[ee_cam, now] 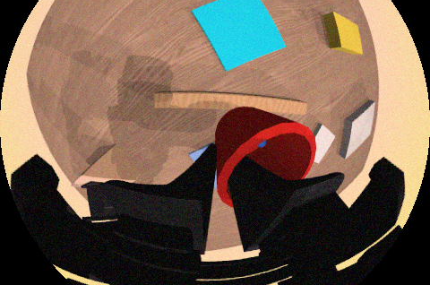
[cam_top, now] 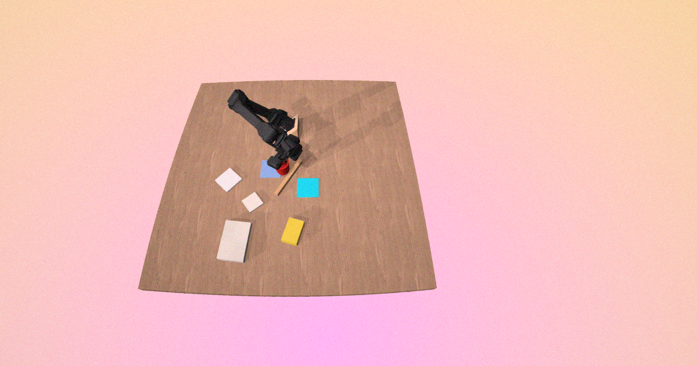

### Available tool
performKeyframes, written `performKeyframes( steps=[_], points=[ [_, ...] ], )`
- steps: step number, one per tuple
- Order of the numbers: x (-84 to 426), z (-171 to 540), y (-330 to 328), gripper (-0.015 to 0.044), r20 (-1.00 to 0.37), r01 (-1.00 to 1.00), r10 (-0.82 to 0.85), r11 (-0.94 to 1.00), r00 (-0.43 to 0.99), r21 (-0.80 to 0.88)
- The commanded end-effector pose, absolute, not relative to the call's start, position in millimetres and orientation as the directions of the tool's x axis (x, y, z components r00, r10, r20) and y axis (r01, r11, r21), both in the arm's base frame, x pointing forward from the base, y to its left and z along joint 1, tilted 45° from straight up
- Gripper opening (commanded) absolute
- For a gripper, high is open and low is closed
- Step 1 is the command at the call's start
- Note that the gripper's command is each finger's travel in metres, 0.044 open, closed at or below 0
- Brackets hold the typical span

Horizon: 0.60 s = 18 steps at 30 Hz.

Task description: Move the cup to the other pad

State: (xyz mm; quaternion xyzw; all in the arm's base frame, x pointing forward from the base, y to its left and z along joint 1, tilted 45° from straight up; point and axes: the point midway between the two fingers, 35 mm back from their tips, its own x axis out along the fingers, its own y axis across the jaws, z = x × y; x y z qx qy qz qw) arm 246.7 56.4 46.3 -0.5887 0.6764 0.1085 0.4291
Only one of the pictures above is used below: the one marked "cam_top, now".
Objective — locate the white flat slab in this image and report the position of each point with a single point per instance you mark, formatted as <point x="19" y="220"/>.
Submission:
<point x="228" y="180"/>

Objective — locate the white square tile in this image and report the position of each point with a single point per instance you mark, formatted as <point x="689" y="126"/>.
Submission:
<point x="252" y="202"/>

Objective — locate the dark red cup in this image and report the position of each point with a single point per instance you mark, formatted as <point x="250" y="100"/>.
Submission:
<point x="284" y="169"/>

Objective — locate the brown wooden flat bar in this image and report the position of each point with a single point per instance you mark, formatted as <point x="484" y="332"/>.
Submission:
<point x="288" y="177"/>

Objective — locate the white flat rectangular block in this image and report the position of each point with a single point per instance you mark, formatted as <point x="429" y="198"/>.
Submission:
<point x="234" y="241"/>

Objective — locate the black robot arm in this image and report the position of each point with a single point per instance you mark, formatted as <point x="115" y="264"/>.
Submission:
<point x="269" y="132"/>

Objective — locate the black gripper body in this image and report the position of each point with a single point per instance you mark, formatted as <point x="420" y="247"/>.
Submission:
<point x="276" y="161"/>

